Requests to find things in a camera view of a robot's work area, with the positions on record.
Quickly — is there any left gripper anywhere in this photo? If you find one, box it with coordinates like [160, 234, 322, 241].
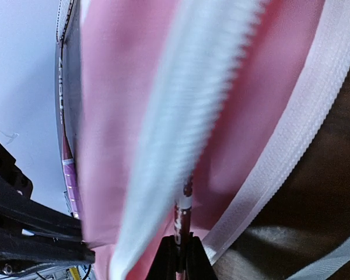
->
[0, 144, 95, 274]

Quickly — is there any pink racket bag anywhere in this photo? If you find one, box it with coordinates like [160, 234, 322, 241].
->
[78, 1, 350, 279]

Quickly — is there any pink-handled badminton racket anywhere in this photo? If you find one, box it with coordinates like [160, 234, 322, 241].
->
[174, 173, 193, 279]
[55, 1, 82, 219]

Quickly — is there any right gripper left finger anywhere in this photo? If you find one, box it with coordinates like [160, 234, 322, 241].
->
[145, 235, 180, 280]

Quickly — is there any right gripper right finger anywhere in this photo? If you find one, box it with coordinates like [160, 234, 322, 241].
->
[184, 232, 218, 280]

